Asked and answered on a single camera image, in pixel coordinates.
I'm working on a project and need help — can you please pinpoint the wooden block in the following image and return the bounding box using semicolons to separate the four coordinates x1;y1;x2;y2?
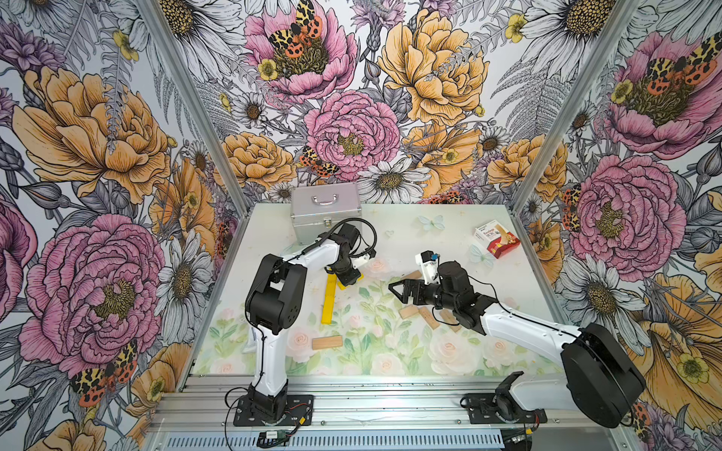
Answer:
312;336;344;351
440;309;461;331
399;306;419;319

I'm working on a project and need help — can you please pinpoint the red white snack box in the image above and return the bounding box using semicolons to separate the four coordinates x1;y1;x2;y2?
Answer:
474;220;521;259

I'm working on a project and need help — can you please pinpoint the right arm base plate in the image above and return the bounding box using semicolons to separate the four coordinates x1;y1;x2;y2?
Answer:
460;393;547;427

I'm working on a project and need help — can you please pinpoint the aluminium front rail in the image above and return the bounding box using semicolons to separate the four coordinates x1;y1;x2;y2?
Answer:
147;374;627;433

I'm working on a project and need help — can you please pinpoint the yellow long block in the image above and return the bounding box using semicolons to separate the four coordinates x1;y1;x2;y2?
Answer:
337;275;364;291
325;274;338;299

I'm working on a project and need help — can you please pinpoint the small green circuit board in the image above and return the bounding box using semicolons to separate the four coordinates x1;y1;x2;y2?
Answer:
258;430;286;446

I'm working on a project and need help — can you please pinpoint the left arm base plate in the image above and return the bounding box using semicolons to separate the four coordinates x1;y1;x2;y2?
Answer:
232;395;315;427

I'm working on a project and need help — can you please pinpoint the wooden block diagonal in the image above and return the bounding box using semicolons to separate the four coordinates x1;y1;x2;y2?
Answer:
417;306;441;331

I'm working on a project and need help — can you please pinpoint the yellow short block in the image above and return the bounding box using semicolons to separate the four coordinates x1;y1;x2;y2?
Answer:
323;293;335;315
321;308;334;325

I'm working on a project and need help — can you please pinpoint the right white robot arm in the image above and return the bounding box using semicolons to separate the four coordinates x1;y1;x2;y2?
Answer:
388;259;646;428

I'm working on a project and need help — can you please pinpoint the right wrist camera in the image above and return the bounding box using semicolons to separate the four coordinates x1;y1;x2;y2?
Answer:
415;250;439;284

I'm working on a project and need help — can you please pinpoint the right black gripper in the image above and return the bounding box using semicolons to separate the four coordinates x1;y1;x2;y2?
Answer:
388;278;459;310

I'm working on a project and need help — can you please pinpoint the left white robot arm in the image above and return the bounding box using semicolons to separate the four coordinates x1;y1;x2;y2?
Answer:
246;241;375;423

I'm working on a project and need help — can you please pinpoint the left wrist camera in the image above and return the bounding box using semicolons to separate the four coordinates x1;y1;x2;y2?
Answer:
338;224;376;268

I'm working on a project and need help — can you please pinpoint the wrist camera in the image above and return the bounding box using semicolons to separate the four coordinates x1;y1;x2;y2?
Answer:
338;224;376;268
415;250;439;284

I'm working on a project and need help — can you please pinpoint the silver metal case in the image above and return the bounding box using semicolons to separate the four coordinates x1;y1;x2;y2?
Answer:
291;182;362;244

